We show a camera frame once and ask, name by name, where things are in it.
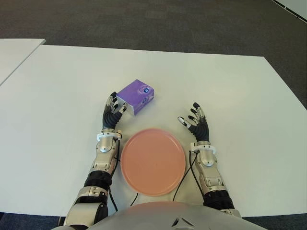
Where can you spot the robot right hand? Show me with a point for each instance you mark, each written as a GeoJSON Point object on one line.
{"type": "Point", "coordinates": [201, 130]}

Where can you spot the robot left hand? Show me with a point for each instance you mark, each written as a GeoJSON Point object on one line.
{"type": "Point", "coordinates": [112, 121]}

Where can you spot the purple tissue paper pack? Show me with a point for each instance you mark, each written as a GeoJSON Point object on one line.
{"type": "Point", "coordinates": [134, 95]}

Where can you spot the robot left arm silver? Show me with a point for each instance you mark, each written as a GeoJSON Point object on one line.
{"type": "Point", "coordinates": [100, 163]}

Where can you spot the robot right arm silver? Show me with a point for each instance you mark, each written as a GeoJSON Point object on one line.
{"type": "Point", "coordinates": [211, 175]}

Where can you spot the pink round plate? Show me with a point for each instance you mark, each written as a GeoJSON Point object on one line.
{"type": "Point", "coordinates": [153, 163]}

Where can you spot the silver robot torso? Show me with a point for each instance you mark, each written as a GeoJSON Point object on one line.
{"type": "Point", "coordinates": [168, 218]}

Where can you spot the neighbouring white table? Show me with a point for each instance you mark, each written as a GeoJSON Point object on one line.
{"type": "Point", "coordinates": [14, 55]}

